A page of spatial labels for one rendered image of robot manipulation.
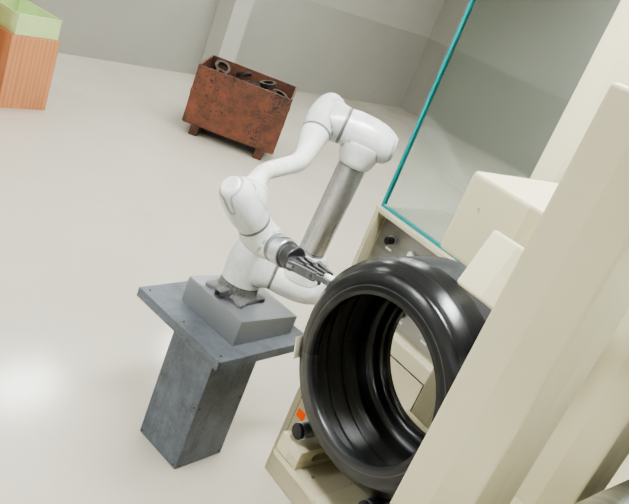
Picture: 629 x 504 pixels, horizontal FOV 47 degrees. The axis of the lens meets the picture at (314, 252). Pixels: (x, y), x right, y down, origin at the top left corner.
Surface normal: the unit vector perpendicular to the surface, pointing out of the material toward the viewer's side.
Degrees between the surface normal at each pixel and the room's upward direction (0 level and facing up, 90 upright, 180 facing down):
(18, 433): 0
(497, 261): 72
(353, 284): 82
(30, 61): 90
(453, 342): 53
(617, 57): 90
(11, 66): 90
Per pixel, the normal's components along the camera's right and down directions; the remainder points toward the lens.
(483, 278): -0.59, -0.28
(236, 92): -0.04, 0.37
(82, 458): 0.35, -0.86
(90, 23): 0.68, 0.50
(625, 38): -0.73, -0.01
